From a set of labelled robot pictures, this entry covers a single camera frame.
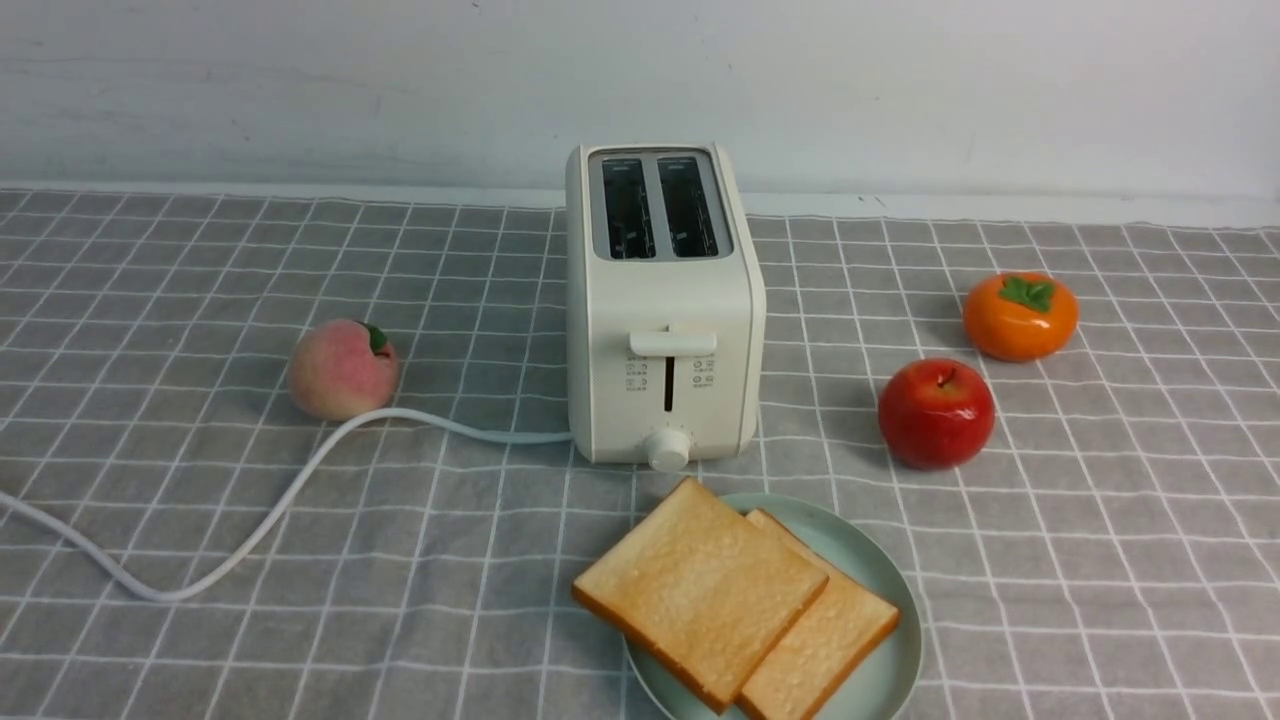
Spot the white two-slot toaster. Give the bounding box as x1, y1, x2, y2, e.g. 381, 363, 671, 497
564, 143, 767, 473

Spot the red apple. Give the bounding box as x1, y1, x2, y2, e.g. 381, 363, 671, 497
877, 357, 997, 471

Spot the orange persimmon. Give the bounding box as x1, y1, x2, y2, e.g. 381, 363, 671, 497
963, 272, 1080, 363

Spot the grey checked tablecloth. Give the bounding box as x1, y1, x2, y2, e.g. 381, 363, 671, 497
1, 191, 1279, 719

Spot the toasted bread slice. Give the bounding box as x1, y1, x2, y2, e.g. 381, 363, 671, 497
571, 477, 829, 714
739, 509, 900, 719

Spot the white toaster power cable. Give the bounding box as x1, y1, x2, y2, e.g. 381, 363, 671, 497
0, 407, 573, 603

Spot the pink peach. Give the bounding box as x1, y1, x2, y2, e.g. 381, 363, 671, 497
285, 318, 401, 421

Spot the light green plate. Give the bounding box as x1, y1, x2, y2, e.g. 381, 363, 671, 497
627, 495, 923, 719

